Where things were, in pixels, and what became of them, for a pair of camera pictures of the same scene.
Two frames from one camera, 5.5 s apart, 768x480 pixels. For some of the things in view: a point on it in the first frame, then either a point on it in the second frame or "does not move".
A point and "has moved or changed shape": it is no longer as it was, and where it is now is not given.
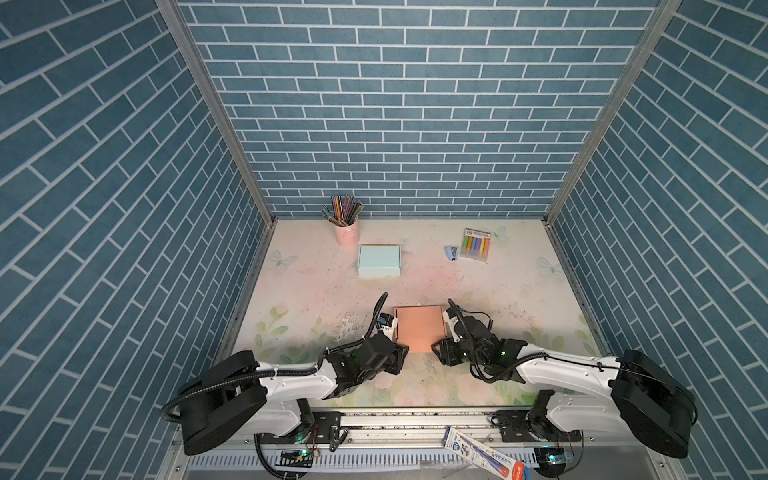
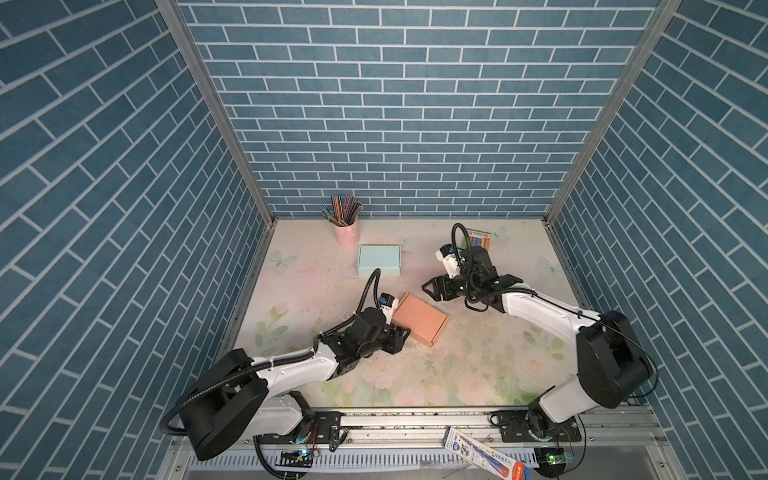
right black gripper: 445,351 → 444,280
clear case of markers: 476,245 does not move
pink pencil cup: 348,236 does not move
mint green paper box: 379,259 does not move
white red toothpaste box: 484,456 does not move
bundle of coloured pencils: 342,212 does not move
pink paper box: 419,326 has moved or changed shape
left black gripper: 397,355 → 396,340
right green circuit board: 552,461 does not move
